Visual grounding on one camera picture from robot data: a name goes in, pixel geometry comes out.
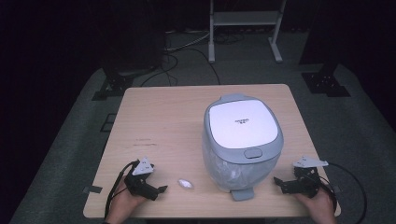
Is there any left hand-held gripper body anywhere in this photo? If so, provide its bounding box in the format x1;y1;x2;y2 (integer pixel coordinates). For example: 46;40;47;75
123;156;160;202

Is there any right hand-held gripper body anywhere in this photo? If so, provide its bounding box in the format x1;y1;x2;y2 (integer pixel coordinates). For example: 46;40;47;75
280;155;330;199

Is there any white paper ball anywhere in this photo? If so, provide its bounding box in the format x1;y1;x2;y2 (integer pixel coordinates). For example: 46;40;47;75
177;178;195;190

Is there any grey lidded trash can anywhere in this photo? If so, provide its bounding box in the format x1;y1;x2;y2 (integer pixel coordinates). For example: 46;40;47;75
201;92;285;202

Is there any person's left hand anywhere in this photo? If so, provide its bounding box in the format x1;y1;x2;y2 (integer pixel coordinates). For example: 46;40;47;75
105;179;148;224

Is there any person's right hand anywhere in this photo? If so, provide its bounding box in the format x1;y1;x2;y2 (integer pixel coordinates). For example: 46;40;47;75
293;184;338;224

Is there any clear plastic bin liner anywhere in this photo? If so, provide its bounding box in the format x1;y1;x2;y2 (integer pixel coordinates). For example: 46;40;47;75
202;136;281;193

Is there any grey tape strip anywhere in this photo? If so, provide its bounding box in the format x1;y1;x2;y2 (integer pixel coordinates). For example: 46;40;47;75
82;185;104;194

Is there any black stand base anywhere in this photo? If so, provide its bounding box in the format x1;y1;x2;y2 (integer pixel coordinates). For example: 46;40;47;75
91;67;135;102
298;0;352;98

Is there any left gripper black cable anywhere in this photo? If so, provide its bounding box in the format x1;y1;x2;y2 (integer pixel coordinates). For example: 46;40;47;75
104;160;140;219

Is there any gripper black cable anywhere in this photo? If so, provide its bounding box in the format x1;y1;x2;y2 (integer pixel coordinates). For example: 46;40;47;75
317;161;368;224
104;160;140;219

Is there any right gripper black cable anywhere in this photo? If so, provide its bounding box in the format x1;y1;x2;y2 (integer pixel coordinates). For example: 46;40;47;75
317;161;368;224

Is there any black floor cable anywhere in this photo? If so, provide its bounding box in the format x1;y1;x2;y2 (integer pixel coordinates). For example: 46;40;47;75
139;32;222;88

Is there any white floor cable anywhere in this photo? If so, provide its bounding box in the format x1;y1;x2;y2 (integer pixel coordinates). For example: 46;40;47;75
163;28;213;53

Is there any white metal stand frame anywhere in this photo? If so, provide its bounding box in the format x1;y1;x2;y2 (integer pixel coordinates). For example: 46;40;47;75
207;0;288;64

